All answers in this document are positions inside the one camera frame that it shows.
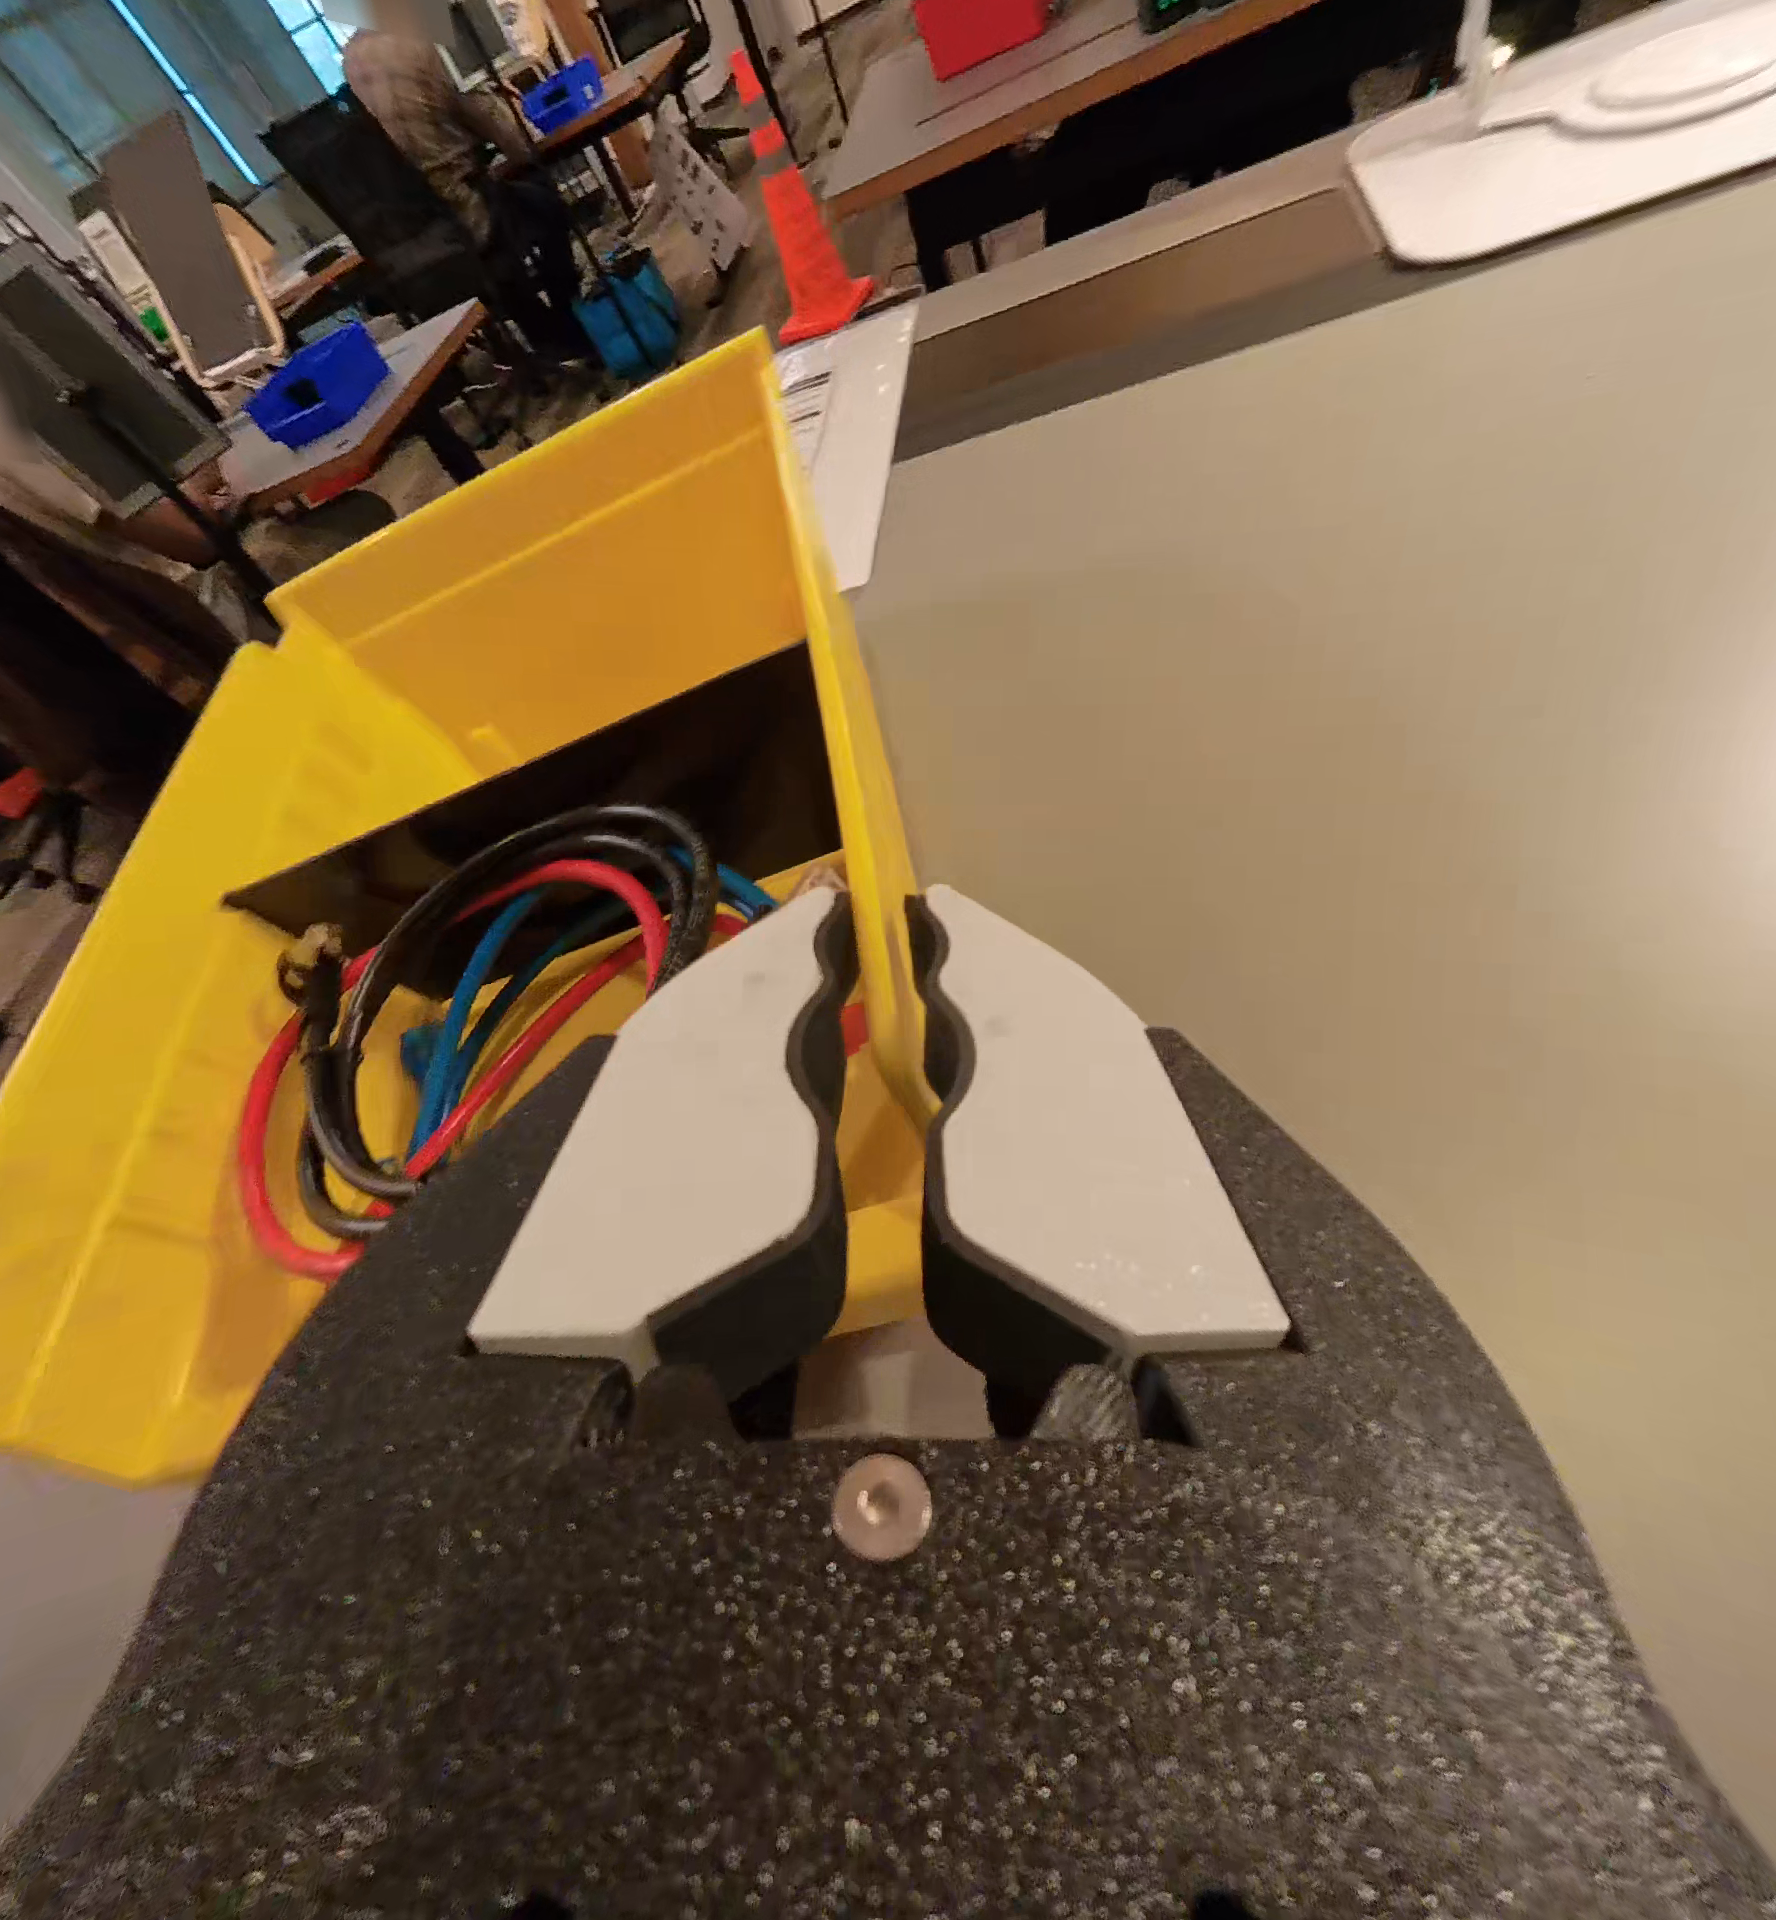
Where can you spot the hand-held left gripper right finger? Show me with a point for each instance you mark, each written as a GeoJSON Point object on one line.
{"type": "Point", "coordinates": [1097, 1169]}

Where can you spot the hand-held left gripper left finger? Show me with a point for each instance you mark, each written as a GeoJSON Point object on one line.
{"type": "Point", "coordinates": [663, 1169]}

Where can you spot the yellow storage bin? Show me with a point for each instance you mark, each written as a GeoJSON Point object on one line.
{"type": "Point", "coordinates": [604, 601]}

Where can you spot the printed paper sheet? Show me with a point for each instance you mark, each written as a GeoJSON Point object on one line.
{"type": "Point", "coordinates": [857, 435]}

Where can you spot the teal bag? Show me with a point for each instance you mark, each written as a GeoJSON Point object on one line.
{"type": "Point", "coordinates": [627, 321]}

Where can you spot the small blue storage bin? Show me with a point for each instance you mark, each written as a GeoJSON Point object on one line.
{"type": "Point", "coordinates": [560, 92]}
{"type": "Point", "coordinates": [317, 383]}

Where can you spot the orange traffic cone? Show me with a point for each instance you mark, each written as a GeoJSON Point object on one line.
{"type": "Point", "coordinates": [813, 240]}

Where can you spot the wooden work table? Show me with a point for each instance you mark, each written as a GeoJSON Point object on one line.
{"type": "Point", "coordinates": [948, 135]}

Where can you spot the red storage bin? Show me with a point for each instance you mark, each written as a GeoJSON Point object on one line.
{"type": "Point", "coordinates": [979, 34]}

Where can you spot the white rounded board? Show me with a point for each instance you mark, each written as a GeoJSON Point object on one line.
{"type": "Point", "coordinates": [1654, 164]}

